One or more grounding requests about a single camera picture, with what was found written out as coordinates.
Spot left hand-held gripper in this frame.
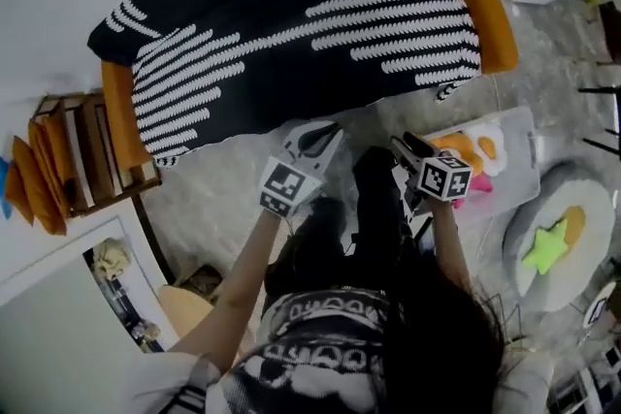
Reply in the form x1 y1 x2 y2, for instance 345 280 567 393
258 120 345 218

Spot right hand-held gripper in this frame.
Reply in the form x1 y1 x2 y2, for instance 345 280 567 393
389 131 474 222

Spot orange flower cushion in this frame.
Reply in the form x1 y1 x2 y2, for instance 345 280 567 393
429 133 486 176

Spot pink star cushion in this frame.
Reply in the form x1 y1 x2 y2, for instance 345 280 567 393
453 173 495 209

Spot white flower cushion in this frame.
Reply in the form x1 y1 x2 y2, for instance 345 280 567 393
463 124 509 178

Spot transparent plastic storage box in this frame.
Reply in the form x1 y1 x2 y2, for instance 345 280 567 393
416 105 542 229

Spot green star cushion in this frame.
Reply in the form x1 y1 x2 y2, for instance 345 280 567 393
521 216 570 275

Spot person's left forearm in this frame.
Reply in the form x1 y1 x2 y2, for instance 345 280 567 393
164 207 285 374

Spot person's right forearm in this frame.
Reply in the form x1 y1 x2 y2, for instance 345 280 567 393
426 196 472 292

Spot round grey floor cushion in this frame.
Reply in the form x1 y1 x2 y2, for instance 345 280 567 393
502 159 617 312

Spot person's legs in black trousers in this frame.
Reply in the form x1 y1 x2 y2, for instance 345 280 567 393
264 144 433 302

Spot black white striped sofa cover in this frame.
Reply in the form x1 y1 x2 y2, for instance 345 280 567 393
86 0 484 169

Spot black white striped sofa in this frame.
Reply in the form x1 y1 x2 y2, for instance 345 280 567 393
86 0 519 171

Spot person's torso in patterned sweater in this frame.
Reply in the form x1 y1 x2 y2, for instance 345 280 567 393
120 288 554 414

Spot wooden oval coffee table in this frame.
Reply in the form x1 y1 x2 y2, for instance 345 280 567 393
157 284 217 350

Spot wooden shelf rack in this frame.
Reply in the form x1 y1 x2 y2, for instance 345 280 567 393
32 91 163 219

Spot beige crumpled cloth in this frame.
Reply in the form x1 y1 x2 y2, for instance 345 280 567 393
91 237 133 280

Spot brown chair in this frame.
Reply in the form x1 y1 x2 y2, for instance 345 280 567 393
599 0 621 64

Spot small glass jar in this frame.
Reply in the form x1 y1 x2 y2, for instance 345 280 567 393
133 322 161 353

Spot blue plush pillow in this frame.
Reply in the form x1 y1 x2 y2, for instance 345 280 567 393
0 157 14 219

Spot white framed window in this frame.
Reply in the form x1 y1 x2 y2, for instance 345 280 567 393
0 215 176 414

